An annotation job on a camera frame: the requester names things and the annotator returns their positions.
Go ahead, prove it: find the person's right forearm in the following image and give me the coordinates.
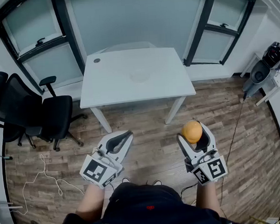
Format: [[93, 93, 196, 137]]
[[195, 179, 225, 220]]

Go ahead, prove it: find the white floor cable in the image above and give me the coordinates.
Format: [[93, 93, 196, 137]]
[[13, 150, 87, 216]]

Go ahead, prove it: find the black office chair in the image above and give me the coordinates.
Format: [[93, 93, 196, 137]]
[[0, 64, 91, 156]]

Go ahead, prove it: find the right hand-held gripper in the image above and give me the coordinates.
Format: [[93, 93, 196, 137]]
[[175, 120, 229, 187]]

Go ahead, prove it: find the person's black shirt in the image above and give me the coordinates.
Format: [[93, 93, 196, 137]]
[[51, 173, 250, 224]]

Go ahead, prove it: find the thin rod with dark tip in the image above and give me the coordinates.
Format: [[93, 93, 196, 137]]
[[0, 151, 14, 161]]

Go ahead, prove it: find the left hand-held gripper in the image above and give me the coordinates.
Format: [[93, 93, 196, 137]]
[[76, 130, 137, 191]]

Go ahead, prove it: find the grey floor appliance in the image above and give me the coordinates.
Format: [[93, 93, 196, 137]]
[[240, 59, 273, 98]]

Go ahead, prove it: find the person's left forearm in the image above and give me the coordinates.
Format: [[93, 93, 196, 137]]
[[74, 182, 108, 224]]

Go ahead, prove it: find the black framed window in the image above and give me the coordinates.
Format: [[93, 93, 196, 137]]
[[178, 0, 261, 68], [0, 0, 88, 98]]

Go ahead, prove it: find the black floor cable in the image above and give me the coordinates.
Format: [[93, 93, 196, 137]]
[[210, 96, 254, 207]]

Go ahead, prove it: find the round orange food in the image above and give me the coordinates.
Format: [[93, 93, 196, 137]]
[[180, 120, 204, 145]]

